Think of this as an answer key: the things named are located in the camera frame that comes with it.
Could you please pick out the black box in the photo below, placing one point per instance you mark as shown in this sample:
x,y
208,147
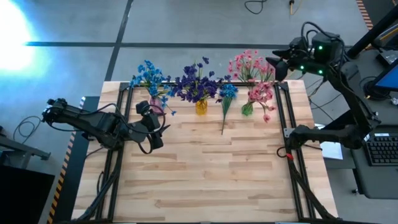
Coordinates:
x,y
21,199

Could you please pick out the black aluminium table frame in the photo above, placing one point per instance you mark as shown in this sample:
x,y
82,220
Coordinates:
x,y
125,85

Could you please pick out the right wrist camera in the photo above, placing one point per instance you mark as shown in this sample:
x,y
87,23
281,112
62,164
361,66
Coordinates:
x,y
297,43

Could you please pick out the grey desk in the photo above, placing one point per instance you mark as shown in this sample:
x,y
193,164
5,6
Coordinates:
x,y
345,62
360,180

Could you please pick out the black rig post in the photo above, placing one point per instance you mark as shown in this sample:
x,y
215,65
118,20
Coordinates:
x,y
371,32

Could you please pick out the grey metal bracket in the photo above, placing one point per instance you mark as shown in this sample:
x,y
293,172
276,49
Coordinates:
x,y
286,133

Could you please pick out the monitor with blue screen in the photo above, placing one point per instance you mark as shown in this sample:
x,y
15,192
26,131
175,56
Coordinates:
x,y
390,79

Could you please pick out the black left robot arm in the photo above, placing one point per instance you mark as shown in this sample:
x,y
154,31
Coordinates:
x,y
99,124

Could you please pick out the grey metal stand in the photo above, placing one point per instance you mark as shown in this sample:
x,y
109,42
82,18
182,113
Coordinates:
x,y
21,151

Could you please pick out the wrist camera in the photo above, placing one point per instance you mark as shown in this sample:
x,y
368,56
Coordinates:
x,y
297,43
143,107

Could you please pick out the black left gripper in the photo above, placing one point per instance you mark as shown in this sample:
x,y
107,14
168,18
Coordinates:
x,y
151,122

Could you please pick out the black keyboard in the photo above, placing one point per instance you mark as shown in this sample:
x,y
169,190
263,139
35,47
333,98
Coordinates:
x,y
384,151

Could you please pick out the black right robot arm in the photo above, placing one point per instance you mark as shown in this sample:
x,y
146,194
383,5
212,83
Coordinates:
x,y
351,93

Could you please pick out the yellow textured glass vase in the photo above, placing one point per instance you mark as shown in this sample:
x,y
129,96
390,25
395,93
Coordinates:
x,y
201,107

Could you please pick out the white paper sheet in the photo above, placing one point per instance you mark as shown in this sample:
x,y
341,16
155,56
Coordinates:
x,y
332,151

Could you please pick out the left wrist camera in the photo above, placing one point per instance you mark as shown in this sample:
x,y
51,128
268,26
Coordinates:
x,y
143,107

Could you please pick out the yellow black hazard strip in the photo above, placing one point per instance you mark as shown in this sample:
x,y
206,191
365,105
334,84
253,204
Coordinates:
x,y
59,186

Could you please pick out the yellow and black plug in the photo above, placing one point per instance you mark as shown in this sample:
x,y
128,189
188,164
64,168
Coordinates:
x,y
291,3

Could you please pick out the orange striped floor strip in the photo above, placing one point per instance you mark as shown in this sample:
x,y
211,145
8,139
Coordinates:
x,y
364,14

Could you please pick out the black floor mat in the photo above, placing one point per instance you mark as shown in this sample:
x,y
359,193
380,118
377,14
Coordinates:
x,y
73,193

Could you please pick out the green glass vase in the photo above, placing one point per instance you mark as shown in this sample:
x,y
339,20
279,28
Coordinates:
x,y
247,109

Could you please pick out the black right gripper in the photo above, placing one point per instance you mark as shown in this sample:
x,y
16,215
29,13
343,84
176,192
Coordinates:
x,y
300,63

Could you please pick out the black desk device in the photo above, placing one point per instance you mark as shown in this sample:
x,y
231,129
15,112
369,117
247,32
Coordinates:
x,y
388,56

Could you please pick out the pink ribbed glass vase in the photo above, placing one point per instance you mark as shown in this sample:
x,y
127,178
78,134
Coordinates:
x,y
155,102

